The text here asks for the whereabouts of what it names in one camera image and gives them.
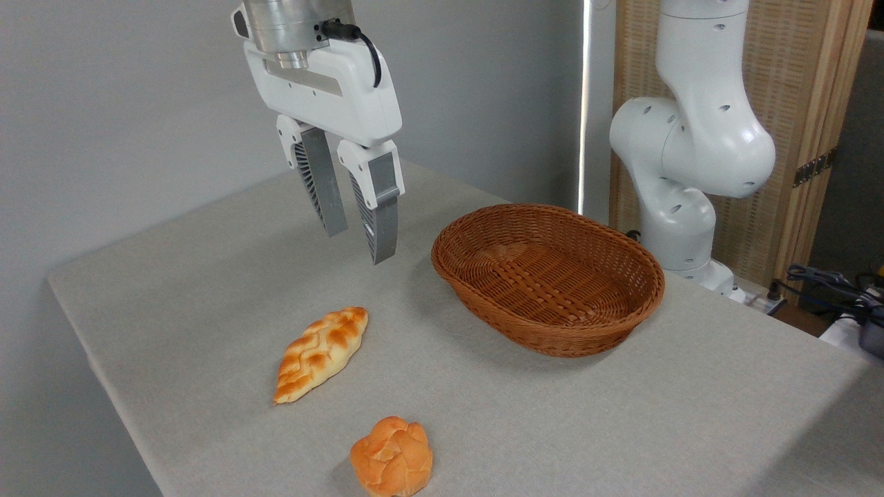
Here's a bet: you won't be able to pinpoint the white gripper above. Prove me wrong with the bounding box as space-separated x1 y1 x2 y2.
231 5 406 266

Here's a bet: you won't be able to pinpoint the round knotted bread roll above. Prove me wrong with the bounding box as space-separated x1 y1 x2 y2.
349 416 434 497

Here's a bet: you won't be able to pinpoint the long braided bread loaf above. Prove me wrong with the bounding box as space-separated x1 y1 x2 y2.
273 306 369 405

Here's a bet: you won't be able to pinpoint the silver cylindrical wrist adapter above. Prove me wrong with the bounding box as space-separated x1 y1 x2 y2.
243 0 356 70

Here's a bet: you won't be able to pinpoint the brown oval wicker basket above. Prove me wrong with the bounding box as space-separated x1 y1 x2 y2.
431 203 666 358

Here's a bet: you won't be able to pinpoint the white vertical light strip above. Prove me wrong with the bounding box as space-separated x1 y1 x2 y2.
579 0 593 216

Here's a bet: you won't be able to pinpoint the grey tablecloth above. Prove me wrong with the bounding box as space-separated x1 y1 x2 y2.
47 145 884 497

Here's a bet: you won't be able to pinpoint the white power strip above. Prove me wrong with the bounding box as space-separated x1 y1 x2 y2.
742 290 788 315

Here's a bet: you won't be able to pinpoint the dark metal screen hinge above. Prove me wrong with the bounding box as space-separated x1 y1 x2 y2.
793 148 838 188

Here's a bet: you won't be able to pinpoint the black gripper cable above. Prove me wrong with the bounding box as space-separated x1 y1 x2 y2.
321 19 383 88

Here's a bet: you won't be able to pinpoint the tangled blue and black cables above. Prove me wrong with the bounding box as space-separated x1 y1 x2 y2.
773 264 884 325

